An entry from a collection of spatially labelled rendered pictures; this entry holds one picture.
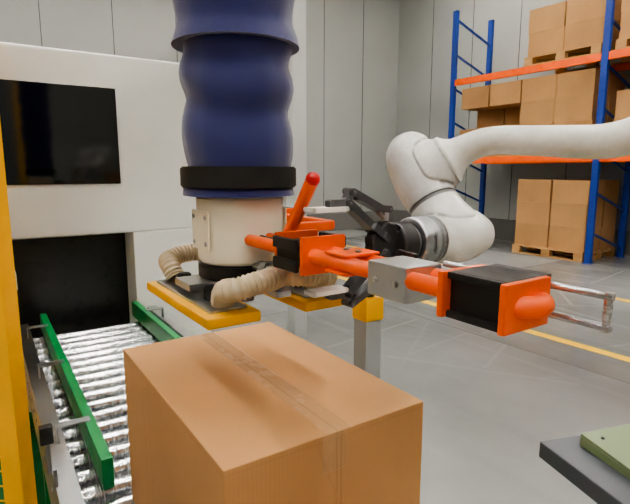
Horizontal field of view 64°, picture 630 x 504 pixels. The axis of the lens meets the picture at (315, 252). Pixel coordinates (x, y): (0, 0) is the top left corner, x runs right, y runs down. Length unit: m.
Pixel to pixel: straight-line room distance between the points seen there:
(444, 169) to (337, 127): 10.80
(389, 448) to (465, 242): 0.40
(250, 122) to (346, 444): 0.58
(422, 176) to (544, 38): 8.24
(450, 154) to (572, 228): 7.69
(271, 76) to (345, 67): 11.16
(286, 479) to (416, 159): 0.62
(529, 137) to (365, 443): 0.62
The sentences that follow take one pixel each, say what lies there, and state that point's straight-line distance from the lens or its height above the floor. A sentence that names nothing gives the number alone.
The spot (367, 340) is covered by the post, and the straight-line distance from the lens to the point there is 1.52.
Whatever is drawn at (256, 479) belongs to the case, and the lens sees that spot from 0.83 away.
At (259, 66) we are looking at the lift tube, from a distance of 0.94.
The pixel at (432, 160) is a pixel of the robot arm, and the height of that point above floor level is 1.39.
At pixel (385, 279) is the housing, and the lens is 0.62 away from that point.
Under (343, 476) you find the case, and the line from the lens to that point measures 0.93.
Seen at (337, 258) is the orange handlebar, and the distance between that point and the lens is 0.70.
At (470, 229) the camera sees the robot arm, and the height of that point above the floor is 1.26.
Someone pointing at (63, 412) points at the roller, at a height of 0.54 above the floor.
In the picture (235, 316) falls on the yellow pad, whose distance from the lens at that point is 0.86.
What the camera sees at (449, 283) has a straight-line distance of 0.55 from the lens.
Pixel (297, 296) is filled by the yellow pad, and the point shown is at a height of 1.13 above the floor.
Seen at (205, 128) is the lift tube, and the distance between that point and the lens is 0.93.
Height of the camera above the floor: 1.37
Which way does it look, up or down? 9 degrees down
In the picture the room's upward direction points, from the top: straight up
